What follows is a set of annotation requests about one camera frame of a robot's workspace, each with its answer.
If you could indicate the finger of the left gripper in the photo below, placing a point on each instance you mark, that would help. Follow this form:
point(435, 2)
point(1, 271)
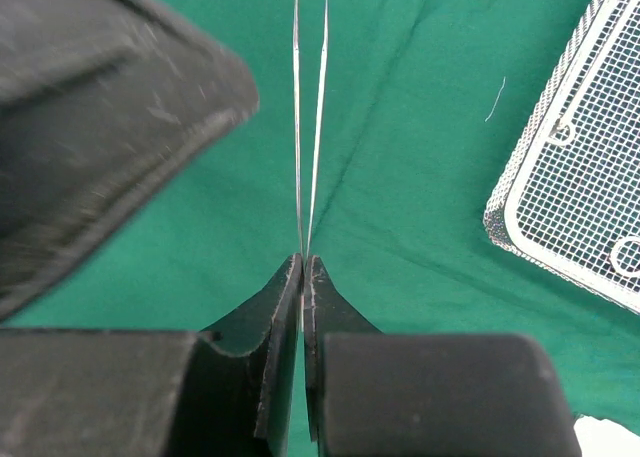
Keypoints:
point(102, 103)

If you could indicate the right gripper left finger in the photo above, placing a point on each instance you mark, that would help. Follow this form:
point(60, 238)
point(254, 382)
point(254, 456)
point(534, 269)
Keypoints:
point(221, 391)

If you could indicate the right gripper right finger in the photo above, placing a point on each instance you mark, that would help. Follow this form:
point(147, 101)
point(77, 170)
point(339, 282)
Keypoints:
point(371, 393)

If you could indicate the metal mesh instrument tray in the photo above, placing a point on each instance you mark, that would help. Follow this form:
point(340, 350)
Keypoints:
point(568, 198)

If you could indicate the green surgical cloth wrap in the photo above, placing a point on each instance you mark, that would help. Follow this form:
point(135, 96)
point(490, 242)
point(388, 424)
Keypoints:
point(425, 102)

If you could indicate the plastic packet printed label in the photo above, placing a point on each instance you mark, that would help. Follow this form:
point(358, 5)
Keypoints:
point(605, 438)

